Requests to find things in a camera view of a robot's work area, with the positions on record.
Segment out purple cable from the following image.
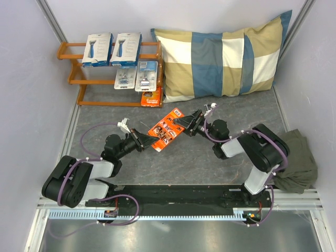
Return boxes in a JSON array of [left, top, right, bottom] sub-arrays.
[[204, 104, 289, 182], [47, 122, 121, 238]]

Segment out clear blister razor pack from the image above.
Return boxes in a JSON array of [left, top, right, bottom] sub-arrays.
[[114, 67, 137, 90]]

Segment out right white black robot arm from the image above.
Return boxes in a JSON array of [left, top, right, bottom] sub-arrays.
[[173, 110, 290, 207]]

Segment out white box blue razor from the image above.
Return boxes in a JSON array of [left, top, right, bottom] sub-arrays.
[[82, 33, 113, 68], [110, 32, 142, 67]]

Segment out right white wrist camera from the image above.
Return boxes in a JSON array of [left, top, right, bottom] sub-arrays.
[[204, 102, 217, 117]]

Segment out orange wooden two-tier shelf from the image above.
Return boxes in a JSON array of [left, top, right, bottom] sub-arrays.
[[56, 41, 164, 107]]

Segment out orange razor cartridge pack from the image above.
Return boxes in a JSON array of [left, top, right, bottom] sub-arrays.
[[148, 108, 184, 152]]

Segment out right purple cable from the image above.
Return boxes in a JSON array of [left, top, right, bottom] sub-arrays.
[[204, 104, 289, 182]]

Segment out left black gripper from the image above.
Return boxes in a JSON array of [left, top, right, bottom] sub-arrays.
[[116, 128, 159, 159]]

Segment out blue beige checkered pillow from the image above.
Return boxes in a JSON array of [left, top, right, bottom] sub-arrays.
[[151, 11, 292, 103]]

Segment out orange black razor pack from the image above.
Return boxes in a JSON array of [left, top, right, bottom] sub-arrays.
[[140, 87, 162, 108]]

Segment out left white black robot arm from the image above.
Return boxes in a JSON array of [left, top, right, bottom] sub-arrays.
[[41, 129, 159, 208]]

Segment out Gillette razor blister pack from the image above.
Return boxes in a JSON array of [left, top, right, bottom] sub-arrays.
[[135, 61, 158, 92]]

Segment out olive green cloth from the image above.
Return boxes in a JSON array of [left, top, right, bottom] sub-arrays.
[[274, 129, 318, 194]]

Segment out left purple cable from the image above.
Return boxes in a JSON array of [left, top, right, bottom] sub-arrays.
[[47, 122, 121, 238]]

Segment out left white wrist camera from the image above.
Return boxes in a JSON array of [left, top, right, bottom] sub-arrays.
[[117, 118, 131, 134]]

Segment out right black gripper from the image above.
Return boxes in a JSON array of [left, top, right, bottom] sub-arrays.
[[172, 109, 218, 144]]

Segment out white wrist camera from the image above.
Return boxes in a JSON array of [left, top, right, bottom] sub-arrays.
[[204, 102, 217, 117], [117, 118, 131, 134]]

